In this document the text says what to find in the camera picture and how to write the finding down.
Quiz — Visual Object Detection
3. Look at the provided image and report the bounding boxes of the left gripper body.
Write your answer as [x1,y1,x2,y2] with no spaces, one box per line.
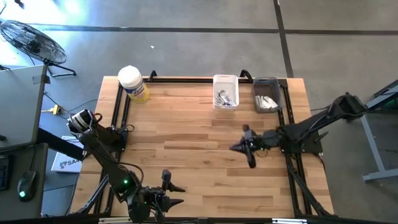
[141,187,171,215]

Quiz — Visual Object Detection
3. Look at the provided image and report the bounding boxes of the heap of pale wrappers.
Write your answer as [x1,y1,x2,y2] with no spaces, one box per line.
[254,95,279,110]

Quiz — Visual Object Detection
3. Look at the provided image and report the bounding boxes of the grey translucent plastic bin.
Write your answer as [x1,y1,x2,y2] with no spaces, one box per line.
[252,77,282,114]

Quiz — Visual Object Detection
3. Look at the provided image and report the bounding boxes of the white cardboard box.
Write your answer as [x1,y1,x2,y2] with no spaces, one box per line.
[50,135,83,174]

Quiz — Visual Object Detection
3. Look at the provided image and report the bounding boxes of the heap of dark-printed packets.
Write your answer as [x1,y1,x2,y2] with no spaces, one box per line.
[214,89,236,107]

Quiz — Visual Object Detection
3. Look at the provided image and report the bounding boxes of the black computer mouse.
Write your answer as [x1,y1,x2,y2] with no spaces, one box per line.
[16,170,37,202]

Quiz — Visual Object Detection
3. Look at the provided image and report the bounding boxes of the silver metal bracket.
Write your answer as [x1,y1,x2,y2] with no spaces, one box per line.
[98,217,135,224]
[271,218,308,224]

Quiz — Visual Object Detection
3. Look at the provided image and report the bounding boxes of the black desk support bar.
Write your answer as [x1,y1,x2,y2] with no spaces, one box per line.
[36,126,85,161]

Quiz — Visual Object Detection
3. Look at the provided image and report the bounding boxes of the black floor fan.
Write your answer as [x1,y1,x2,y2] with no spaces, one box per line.
[0,19,77,78]

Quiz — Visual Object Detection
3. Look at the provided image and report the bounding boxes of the dark computer desk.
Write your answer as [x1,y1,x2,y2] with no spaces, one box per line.
[0,142,50,220]

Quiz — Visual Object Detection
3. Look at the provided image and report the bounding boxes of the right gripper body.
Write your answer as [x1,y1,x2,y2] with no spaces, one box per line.
[247,129,269,154]

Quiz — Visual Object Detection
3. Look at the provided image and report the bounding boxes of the computer monitor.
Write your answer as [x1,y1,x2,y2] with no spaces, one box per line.
[0,64,48,153]

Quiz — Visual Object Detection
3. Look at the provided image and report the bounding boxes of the white plastic bin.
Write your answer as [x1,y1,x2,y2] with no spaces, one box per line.
[212,74,240,112]

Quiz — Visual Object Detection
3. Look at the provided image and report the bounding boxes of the grey metal desk frame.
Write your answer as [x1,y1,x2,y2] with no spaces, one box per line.
[354,79,398,184]

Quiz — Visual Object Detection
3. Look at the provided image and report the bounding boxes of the yellow Lysol wipes canister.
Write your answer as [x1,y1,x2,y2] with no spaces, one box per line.
[117,65,150,105]

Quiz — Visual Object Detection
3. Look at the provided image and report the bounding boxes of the black keyboard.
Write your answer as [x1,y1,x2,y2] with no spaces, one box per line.
[0,154,14,192]

